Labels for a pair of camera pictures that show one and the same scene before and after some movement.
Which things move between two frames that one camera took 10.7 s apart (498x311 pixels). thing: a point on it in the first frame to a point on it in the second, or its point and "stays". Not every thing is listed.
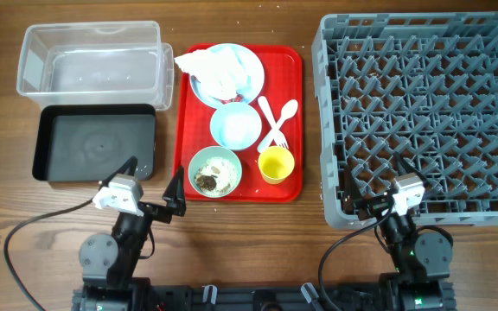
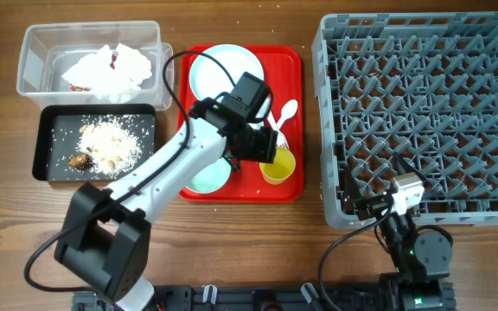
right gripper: [370, 205] stays
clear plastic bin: [94, 63] stays
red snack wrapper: [238, 98] to [78, 88]
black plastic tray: [92, 142] stays
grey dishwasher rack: [446, 91] stays
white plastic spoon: [288, 110] stays
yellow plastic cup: [275, 164] stays
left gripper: [174, 197] to [265, 148]
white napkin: [220, 70] to [93, 72]
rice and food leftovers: [216, 175] to [108, 146]
